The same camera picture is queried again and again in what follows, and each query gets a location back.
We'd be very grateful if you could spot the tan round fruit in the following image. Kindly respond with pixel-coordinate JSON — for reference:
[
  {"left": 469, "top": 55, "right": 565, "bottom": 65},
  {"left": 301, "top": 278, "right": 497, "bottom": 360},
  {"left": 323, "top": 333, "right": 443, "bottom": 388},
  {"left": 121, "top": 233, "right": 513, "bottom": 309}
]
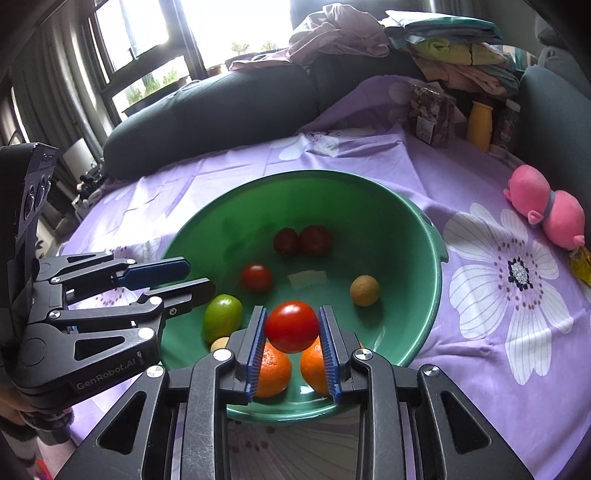
[{"left": 349, "top": 275, "right": 381, "bottom": 307}]

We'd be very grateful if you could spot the dark red cherry tomato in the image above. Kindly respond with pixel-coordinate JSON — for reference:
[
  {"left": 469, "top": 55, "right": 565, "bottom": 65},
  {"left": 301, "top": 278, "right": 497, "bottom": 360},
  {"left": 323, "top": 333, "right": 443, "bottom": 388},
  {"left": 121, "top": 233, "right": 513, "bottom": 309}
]
[{"left": 300, "top": 225, "right": 332, "bottom": 257}]

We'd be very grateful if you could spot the person's left hand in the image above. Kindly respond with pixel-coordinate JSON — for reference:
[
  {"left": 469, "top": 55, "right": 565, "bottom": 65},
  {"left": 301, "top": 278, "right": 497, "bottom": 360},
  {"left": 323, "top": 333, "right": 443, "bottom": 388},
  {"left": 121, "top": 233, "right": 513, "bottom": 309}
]
[{"left": 0, "top": 387, "right": 35, "bottom": 412}]

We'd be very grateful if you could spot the green round fruit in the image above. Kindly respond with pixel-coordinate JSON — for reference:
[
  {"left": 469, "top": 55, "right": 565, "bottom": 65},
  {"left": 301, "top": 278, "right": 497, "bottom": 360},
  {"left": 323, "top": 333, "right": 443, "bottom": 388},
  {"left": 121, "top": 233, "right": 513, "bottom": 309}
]
[{"left": 202, "top": 294, "right": 243, "bottom": 344}]

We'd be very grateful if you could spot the small tan fruit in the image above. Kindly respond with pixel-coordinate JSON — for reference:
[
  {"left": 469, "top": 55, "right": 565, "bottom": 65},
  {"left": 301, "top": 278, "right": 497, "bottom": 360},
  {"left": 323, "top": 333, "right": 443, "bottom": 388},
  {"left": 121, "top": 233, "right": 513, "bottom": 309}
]
[{"left": 211, "top": 336, "right": 229, "bottom": 352}]

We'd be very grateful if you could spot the orange mandarin lower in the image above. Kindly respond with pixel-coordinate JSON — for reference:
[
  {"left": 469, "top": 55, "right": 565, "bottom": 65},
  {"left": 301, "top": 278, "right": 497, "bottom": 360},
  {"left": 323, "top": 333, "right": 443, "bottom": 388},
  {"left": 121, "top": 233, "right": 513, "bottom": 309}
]
[{"left": 256, "top": 342, "right": 293, "bottom": 399}]

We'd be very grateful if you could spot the orange mandarin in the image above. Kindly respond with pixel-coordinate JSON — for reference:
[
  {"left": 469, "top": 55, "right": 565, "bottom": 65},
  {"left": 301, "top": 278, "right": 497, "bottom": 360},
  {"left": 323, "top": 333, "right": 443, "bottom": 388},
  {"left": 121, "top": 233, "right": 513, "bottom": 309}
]
[
  {"left": 256, "top": 342, "right": 293, "bottom": 399},
  {"left": 300, "top": 338, "right": 329, "bottom": 396}
]

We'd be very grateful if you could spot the orange mandarin upper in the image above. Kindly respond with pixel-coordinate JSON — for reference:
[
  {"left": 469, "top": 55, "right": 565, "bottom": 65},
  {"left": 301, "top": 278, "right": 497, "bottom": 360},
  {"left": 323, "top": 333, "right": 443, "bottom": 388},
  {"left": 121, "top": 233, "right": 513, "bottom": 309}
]
[{"left": 300, "top": 338, "right": 329, "bottom": 396}]

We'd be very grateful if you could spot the purple floral cloth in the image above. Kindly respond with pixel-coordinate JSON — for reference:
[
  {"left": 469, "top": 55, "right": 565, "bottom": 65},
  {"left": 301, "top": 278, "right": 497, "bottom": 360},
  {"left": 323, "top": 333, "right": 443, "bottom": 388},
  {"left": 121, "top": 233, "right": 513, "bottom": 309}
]
[{"left": 65, "top": 75, "right": 590, "bottom": 479}]

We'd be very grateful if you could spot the dark green sofa back cushion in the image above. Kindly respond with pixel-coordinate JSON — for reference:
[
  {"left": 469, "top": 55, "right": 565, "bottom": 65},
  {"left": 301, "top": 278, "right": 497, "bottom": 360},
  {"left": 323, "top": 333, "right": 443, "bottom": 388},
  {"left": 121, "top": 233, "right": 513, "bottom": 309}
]
[{"left": 103, "top": 51, "right": 424, "bottom": 181}]

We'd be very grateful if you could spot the yellow toy tag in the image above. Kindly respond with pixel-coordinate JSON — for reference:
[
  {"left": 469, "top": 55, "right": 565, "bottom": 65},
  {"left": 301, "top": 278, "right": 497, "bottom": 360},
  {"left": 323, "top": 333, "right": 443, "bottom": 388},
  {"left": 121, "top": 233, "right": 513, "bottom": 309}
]
[{"left": 569, "top": 246, "right": 591, "bottom": 286}]

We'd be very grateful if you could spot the pink plush toy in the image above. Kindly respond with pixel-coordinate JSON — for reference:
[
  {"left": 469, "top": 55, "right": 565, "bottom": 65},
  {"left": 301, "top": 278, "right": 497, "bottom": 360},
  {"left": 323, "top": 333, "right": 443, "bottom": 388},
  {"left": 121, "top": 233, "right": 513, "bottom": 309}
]
[{"left": 503, "top": 165, "right": 586, "bottom": 251}]

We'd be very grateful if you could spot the yellow bottle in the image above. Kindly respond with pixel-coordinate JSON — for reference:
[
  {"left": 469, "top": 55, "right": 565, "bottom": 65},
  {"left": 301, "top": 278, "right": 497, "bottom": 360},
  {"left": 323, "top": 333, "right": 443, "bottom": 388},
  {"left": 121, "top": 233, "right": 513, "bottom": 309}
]
[{"left": 467, "top": 101, "right": 493, "bottom": 152}]

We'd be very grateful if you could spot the clear packaged snack box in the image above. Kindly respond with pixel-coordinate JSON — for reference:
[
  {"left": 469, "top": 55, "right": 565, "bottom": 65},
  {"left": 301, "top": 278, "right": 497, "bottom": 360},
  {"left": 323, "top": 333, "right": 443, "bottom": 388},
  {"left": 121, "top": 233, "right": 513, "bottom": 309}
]
[{"left": 408, "top": 85, "right": 456, "bottom": 148}]

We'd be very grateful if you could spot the pink crumpled garment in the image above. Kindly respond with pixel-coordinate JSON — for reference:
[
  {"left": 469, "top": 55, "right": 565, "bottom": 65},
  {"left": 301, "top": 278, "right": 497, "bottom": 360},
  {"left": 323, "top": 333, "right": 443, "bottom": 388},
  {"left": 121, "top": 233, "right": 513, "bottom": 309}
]
[{"left": 229, "top": 3, "right": 390, "bottom": 71}]

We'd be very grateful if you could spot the grey sofa side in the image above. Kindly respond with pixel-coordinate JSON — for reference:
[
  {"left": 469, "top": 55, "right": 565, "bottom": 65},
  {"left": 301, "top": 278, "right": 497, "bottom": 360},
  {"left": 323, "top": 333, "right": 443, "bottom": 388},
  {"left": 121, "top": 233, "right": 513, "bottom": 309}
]
[{"left": 517, "top": 27, "right": 591, "bottom": 218}]

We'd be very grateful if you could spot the stack of folded clothes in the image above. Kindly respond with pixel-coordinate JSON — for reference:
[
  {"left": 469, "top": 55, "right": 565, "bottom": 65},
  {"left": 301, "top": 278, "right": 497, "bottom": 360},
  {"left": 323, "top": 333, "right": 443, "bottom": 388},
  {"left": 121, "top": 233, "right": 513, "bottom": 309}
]
[{"left": 381, "top": 10, "right": 519, "bottom": 98}]

